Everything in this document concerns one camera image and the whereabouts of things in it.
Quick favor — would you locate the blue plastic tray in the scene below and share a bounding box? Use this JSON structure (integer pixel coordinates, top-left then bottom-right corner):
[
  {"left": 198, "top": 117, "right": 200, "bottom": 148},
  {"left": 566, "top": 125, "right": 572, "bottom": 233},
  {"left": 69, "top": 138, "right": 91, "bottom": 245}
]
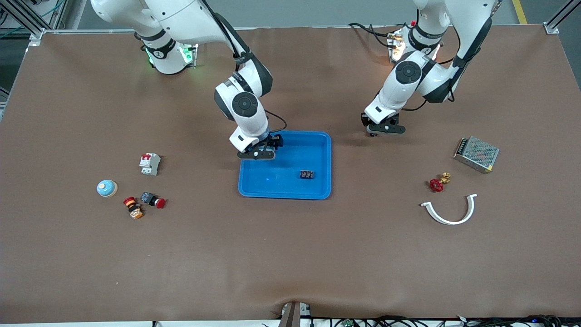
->
[{"left": 238, "top": 130, "right": 332, "bottom": 200}]

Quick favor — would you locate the metal mesh power supply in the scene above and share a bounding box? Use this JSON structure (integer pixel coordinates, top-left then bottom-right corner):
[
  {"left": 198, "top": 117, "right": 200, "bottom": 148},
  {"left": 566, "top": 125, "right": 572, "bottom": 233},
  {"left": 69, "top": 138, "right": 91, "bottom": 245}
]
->
[{"left": 453, "top": 136, "right": 500, "bottom": 174}]

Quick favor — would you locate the brown table cover mat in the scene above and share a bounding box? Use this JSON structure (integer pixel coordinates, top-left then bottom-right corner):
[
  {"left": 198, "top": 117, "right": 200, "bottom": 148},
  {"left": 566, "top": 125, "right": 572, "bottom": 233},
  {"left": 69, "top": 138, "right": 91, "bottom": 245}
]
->
[{"left": 0, "top": 25, "right": 581, "bottom": 324}]

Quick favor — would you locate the white curved pipe clamp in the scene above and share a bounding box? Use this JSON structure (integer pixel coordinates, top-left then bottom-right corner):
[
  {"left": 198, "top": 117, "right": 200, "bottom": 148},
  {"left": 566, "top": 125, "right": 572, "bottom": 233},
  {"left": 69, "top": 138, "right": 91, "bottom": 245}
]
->
[{"left": 420, "top": 193, "right": 478, "bottom": 226}]

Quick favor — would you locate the white red circuit breaker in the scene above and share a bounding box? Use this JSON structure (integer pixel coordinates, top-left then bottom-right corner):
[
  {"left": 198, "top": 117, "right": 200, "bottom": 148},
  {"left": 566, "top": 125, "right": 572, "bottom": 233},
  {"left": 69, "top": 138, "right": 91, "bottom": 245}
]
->
[{"left": 139, "top": 153, "right": 161, "bottom": 177}]

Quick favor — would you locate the red emergency stop button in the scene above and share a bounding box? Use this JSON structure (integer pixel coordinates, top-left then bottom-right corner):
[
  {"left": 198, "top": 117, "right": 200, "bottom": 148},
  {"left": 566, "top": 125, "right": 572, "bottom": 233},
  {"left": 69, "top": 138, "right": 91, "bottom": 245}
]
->
[{"left": 140, "top": 192, "right": 167, "bottom": 209}]

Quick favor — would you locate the orange black push button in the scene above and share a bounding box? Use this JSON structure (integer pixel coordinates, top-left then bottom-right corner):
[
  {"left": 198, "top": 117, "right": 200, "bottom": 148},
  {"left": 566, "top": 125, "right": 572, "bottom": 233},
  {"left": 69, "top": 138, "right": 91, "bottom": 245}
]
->
[{"left": 123, "top": 197, "right": 145, "bottom": 220}]

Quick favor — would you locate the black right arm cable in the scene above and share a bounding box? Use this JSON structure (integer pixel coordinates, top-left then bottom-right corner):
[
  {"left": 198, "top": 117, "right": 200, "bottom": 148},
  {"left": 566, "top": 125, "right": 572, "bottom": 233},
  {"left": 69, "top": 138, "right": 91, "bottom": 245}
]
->
[{"left": 200, "top": 0, "right": 288, "bottom": 133}]

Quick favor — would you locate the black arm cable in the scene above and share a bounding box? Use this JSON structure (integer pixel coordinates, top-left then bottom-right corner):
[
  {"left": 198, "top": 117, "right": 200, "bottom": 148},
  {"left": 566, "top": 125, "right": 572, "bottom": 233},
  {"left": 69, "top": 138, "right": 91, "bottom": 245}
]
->
[
  {"left": 200, "top": 0, "right": 288, "bottom": 133},
  {"left": 399, "top": 18, "right": 461, "bottom": 112}
]

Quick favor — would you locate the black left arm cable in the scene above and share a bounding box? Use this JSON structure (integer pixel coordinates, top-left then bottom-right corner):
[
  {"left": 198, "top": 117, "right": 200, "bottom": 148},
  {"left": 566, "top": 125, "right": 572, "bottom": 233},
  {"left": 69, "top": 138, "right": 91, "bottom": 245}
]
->
[{"left": 399, "top": 18, "right": 461, "bottom": 112}]

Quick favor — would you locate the brass valve red handle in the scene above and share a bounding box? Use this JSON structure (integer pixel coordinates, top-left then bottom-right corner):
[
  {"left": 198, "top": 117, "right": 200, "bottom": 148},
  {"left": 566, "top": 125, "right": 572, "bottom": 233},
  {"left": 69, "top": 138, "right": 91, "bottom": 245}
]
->
[{"left": 429, "top": 172, "right": 452, "bottom": 193}]

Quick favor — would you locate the black base cable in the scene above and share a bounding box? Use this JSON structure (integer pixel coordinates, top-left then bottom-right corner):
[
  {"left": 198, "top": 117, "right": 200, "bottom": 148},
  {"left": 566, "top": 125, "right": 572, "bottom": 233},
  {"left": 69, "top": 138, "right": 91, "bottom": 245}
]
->
[{"left": 348, "top": 22, "right": 398, "bottom": 50}]

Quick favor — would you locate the grey metal edge bracket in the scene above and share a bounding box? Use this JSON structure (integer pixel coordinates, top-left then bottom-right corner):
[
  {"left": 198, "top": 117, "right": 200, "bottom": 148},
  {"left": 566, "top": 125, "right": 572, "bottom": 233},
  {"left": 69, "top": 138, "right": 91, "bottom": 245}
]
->
[{"left": 278, "top": 301, "right": 313, "bottom": 327}]

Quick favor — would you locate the aluminium extrusion frame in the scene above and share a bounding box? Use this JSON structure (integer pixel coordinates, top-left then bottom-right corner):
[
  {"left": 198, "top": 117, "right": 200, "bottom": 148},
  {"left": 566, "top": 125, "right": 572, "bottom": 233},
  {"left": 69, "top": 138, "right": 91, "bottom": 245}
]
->
[
  {"left": 0, "top": 0, "right": 69, "bottom": 46},
  {"left": 544, "top": 0, "right": 581, "bottom": 35}
]

